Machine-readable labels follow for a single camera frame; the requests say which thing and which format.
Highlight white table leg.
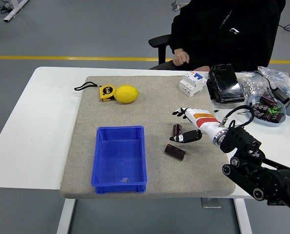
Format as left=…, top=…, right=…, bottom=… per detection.
left=234, top=198, right=253, bottom=234
left=56, top=198, right=76, bottom=234

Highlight black power adapter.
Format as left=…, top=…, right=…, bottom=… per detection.
left=252, top=70, right=290, bottom=105

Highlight grey-brown fabric mat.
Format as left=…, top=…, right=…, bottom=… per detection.
left=60, top=75, right=236, bottom=199

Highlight white desk frame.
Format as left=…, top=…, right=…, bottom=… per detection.
left=3, top=0, right=30, bottom=22

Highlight light blue bowl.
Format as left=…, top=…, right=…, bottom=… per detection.
left=247, top=94, right=287, bottom=127

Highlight white floor stand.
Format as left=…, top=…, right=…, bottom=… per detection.
left=171, top=0, right=193, bottom=12

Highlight person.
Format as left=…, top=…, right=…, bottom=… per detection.
left=149, top=0, right=282, bottom=73

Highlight black office chair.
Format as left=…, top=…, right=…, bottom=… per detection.
left=148, top=33, right=173, bottom=66

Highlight white circuit breaker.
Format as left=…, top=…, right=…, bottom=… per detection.
left=178, top=70, right=208, bottom=98

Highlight black wrapped case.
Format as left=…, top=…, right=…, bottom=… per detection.
left=206, top=63, right=245, bottom=104

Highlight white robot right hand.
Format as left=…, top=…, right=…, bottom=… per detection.
left=169, top=107, right=222, bottom=143

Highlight green plastic connector pieces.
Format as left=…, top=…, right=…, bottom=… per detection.
left=269, top=104, right=284, bottom=115

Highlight clear bag of metal washers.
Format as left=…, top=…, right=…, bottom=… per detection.
left=240, top=71, right=272, bottom=100

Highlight blue plastic box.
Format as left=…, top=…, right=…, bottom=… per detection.
left=90, top=125, right=148, bottom=195

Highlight yellow tape measure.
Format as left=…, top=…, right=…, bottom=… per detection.
left=74, top=81, right=116, bottom=102

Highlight grey metal table bracket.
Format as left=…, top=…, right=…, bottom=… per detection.
left=200, top=197, right=223, bottom=209

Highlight clear bag of blue parts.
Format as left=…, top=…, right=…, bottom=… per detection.
left=257, top=66, right=290, bottom=98

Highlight person's right hand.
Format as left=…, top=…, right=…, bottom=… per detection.
left=172, top=48, right=190, bottom=66

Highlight yellow lemon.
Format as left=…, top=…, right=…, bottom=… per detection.
left=113, top=84, right=140, bottom=104

